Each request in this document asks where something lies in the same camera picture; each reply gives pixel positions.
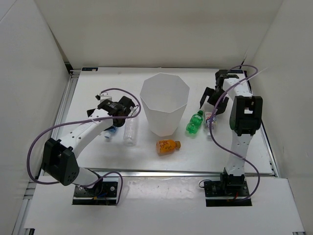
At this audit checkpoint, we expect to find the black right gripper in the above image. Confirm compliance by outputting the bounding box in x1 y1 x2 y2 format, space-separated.
200 87 229 116

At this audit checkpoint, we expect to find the blue label clear plastic bottle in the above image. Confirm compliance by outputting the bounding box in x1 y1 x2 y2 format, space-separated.
104 126 117 142

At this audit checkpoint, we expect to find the green plastic soda bottle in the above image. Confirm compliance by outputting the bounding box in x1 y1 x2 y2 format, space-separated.
186 110 203 135

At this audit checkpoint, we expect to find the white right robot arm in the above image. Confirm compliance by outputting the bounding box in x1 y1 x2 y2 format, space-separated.
200 70 263 196

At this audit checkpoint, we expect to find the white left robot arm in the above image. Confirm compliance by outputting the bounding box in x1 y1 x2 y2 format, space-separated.
42 96 135 196

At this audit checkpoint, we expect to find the white octagonal bin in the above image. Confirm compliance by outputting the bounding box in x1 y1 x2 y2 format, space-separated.
140 73 190 137

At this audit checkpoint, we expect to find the clear unlabelled plastic bottle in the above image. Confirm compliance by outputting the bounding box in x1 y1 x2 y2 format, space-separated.
123 117 139 146

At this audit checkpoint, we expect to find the orange plastic bottle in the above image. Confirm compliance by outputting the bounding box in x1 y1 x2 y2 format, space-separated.
156 140 181 155

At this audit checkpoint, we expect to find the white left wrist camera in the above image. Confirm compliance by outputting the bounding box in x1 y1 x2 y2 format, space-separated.
95 92 112 103

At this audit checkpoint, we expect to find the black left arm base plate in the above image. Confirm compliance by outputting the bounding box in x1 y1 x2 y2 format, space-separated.
72 177 120 206

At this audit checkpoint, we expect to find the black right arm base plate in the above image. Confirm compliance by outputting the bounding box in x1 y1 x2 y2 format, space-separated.
201 180 252 207

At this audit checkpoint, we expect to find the aluminium table edge rail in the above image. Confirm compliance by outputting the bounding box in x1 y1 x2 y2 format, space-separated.
36 62 279 178

